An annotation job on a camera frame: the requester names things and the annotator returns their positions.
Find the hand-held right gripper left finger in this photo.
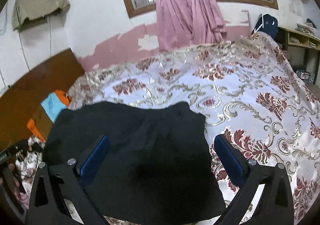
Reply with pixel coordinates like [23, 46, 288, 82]
[25, 134, 112, 225]

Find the orange cloth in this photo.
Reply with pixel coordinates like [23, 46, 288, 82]
[27, 90, 72, 141]

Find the black padded jacket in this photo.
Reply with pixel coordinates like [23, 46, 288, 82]
[42, 101, 227, 218]

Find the dark blue backpack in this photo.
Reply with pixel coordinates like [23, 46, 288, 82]
[251, 14, 279, 41]

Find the stack of books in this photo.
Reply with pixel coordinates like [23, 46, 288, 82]
[296, 23, 320, 38]

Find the light blue cloth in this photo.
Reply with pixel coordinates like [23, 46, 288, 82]
[41, 93, 68, 123]

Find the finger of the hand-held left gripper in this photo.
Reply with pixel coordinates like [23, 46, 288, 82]
[15, 139, 44, 154]

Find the floral bedspread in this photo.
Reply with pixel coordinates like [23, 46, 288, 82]
[15, 32, 320, 225]

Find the wooden desk with shelves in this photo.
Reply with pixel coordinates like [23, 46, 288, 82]
[275, 27, 320, 86]

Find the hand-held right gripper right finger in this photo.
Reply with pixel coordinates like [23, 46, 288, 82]
[214, 134, 295, 225]

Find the person's left hand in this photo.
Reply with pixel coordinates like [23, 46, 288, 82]
[0, 163, 26, 198]

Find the air conditioner with beige cover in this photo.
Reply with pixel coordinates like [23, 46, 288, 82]
[12, 0, 71, 31]

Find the pink curtain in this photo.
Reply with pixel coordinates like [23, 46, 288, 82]
[190, 0, 228, 44]
[155, 0, 194, 51]

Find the brown wooden headboard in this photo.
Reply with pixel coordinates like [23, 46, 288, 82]
[0, 48, 87, 156]

